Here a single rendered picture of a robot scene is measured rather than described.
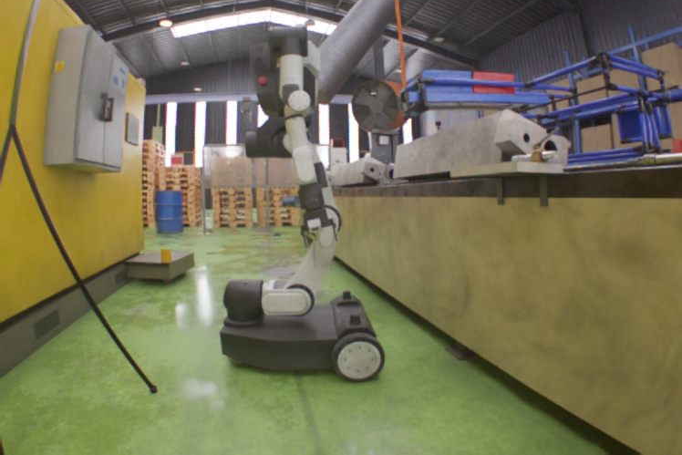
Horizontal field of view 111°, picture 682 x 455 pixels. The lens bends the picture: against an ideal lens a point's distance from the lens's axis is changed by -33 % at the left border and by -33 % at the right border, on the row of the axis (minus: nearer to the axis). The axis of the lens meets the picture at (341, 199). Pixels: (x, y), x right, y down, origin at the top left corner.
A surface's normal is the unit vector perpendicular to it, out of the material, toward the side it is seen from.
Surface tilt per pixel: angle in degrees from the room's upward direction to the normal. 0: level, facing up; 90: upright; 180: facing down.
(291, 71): 90
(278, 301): 90
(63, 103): 90
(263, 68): 90
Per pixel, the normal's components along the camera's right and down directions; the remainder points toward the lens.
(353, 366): 0.08, 0.01
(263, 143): 0.08, 0.40
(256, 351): -0.26, 0.02
